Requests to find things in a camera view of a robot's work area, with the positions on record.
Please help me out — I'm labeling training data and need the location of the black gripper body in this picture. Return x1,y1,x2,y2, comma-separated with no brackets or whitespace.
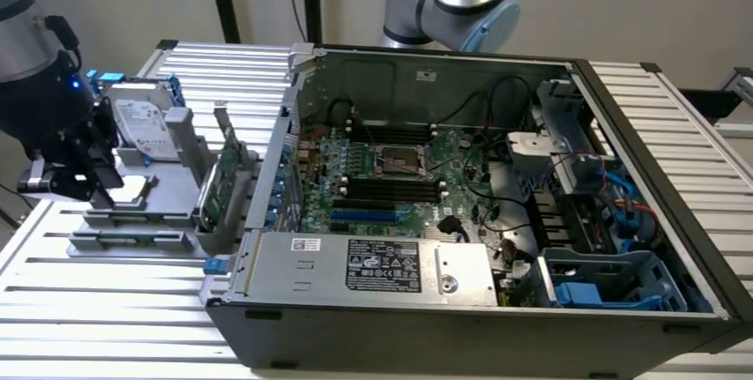
0,49,119,165

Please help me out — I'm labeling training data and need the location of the blue expansion slot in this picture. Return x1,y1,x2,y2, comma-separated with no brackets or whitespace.
330,209,398,223

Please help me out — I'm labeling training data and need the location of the black expansion slot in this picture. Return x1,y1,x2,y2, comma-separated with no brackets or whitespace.
327,222,396,235

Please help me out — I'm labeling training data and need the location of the black RAM slot bank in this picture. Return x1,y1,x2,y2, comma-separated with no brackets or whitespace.
338,175,448,201
347,120,440,145

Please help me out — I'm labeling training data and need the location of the blue plastic clamp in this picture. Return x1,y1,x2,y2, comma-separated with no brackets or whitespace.
85,70,125,93

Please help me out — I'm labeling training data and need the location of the silver hard disk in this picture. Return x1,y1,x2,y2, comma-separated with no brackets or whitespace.
104,83,181,164

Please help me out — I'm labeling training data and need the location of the grey parts rack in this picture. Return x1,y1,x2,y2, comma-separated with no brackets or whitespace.
65,106,264,260

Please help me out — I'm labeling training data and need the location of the green graphics card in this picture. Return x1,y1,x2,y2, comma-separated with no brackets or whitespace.
195,108,247,234

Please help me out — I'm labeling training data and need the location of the green motherboard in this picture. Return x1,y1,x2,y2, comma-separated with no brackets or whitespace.
291,126,501,242

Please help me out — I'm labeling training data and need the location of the grey power supply unit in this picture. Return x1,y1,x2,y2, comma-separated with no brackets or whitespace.
239,231,501,309

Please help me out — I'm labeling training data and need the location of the metal CPU socket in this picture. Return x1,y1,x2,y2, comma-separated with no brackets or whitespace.
364,143,430,178

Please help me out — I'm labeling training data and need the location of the grey plastic fan shroud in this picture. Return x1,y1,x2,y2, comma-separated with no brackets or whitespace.
503,130,558,166

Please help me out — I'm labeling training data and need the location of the black open PC case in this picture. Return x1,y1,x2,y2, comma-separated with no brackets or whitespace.
203,42,753,370

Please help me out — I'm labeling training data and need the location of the grey metal disk bay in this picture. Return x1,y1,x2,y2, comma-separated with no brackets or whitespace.
531,78,626,198

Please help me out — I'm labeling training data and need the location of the blue plastic drive caddy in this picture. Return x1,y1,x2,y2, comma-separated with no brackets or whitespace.
535,246,689,311

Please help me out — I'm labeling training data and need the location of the black wrist cable connector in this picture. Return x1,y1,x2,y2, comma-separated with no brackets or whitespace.
43,15,83,71

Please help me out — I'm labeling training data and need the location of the blue disk rail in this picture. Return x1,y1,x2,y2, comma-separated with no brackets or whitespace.
165,72,188,111

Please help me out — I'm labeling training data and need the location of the black looped cable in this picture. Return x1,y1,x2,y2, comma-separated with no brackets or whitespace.
458,74,539,132
326,97,355,128

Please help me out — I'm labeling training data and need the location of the black power cable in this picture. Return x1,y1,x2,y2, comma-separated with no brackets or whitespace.
455,157,530,240

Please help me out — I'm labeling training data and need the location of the blue wire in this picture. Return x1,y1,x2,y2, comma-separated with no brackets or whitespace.
591,167,639,234

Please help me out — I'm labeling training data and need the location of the red wire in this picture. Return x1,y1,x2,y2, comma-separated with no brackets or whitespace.
619,197,655,225

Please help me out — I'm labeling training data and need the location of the black bracket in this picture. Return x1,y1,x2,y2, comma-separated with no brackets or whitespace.
678,87,738,120

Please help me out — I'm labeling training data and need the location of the aluminium profile frame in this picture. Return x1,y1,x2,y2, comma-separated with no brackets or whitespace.
711,66,753,139

